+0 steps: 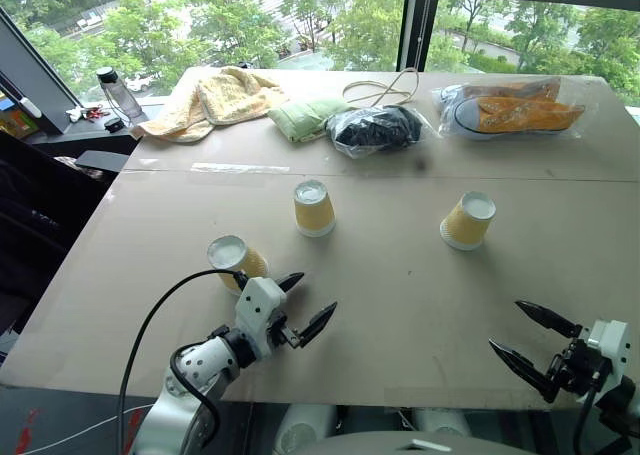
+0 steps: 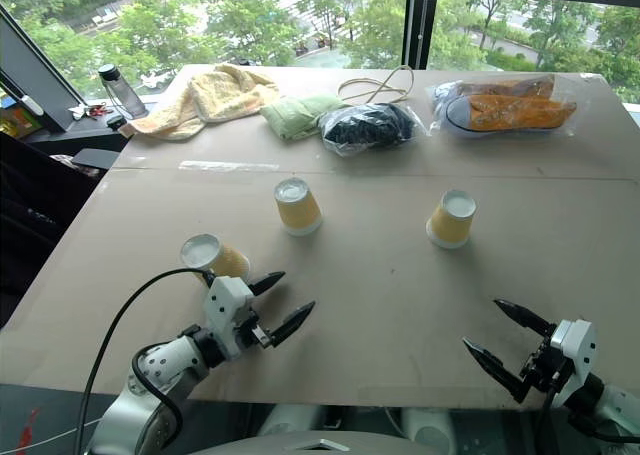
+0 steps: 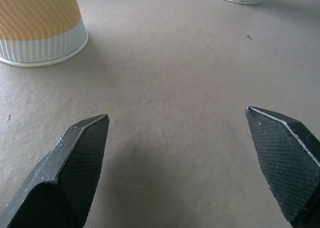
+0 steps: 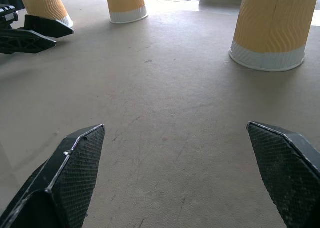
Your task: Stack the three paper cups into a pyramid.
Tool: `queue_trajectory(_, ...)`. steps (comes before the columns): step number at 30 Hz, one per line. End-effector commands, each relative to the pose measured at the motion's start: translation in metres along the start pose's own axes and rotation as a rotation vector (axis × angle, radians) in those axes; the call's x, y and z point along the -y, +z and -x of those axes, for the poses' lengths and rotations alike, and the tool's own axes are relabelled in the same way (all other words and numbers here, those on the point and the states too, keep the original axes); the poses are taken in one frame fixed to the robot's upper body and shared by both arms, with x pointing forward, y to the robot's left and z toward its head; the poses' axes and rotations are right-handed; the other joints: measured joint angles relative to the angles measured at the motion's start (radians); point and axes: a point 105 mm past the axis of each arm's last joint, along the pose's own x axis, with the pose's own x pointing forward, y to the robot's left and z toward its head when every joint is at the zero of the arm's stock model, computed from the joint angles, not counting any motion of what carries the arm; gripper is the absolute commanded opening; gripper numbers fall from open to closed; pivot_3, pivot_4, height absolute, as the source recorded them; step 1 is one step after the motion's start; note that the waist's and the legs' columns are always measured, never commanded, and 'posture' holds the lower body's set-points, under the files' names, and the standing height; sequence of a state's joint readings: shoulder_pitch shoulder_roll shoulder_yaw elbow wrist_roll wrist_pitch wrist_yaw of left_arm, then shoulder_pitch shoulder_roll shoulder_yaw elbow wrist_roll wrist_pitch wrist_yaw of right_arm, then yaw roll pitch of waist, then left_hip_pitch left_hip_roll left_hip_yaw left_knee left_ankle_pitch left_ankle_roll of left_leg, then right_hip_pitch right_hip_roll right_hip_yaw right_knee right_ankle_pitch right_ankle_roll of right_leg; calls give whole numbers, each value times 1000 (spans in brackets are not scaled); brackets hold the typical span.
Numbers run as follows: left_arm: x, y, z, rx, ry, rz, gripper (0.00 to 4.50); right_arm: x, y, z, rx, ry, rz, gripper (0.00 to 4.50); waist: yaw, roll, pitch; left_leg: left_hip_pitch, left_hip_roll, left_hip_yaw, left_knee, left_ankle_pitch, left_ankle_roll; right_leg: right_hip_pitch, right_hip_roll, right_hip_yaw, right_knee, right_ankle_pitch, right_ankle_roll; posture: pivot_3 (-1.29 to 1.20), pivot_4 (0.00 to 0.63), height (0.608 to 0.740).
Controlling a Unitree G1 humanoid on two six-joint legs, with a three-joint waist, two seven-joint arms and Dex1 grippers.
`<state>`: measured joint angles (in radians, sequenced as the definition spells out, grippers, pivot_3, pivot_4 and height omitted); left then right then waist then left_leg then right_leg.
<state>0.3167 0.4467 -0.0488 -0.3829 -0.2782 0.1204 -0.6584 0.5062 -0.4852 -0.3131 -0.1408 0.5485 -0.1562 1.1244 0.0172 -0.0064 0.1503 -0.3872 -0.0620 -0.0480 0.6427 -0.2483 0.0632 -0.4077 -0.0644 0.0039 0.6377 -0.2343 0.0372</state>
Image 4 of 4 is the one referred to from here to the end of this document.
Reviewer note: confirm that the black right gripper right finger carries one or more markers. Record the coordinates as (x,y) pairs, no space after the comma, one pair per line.
(290,173)

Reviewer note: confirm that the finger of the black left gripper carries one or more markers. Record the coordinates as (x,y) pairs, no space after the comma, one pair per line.
(23,40)
(46,25)

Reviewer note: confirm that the orange ripple paper cup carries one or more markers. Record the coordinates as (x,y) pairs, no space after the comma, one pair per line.
(46,3)
(126,3)
(271,25)

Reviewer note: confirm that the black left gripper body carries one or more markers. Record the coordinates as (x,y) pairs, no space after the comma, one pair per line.
(7,15)

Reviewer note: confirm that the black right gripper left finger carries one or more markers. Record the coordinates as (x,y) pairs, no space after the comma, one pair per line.
(72,178)

